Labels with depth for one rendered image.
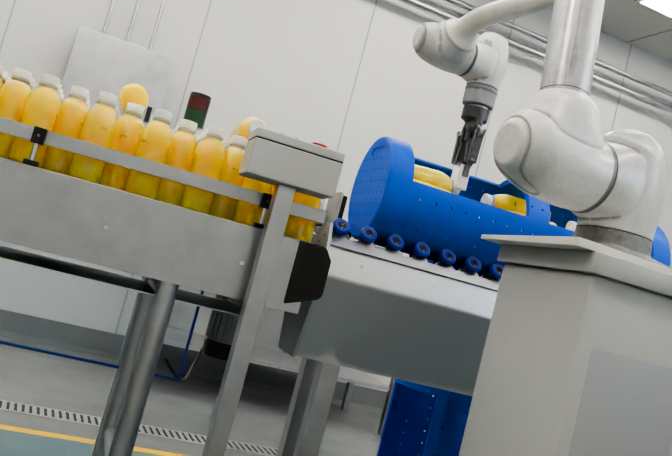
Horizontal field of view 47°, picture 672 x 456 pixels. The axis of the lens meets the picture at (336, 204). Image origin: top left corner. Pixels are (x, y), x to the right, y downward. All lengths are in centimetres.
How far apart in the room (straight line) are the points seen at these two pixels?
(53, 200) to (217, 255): 36
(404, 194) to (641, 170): 59
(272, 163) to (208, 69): 377
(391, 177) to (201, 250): 52
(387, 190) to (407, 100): 395
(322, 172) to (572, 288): 56
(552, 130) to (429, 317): 68
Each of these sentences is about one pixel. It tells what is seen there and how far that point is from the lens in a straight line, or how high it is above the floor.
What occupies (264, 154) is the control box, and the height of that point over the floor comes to 105.
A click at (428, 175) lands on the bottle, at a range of 208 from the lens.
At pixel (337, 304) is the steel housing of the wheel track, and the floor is 77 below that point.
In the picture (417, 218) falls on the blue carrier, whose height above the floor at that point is 103.
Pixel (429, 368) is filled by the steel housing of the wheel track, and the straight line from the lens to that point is 206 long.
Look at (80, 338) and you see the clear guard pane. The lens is 222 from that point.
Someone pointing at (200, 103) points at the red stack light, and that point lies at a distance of 230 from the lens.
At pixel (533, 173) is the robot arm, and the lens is 151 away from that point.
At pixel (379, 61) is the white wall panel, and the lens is 579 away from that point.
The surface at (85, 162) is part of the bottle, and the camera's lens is 174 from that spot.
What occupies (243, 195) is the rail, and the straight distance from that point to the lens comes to 175.
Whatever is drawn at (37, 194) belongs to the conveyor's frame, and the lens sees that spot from 171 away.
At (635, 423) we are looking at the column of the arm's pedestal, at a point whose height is 71.
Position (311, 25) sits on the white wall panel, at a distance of 565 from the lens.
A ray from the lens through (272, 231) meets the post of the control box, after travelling 166.
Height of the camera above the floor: 82
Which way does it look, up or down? 6 degrees up
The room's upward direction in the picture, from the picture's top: 15 degrees clockwise
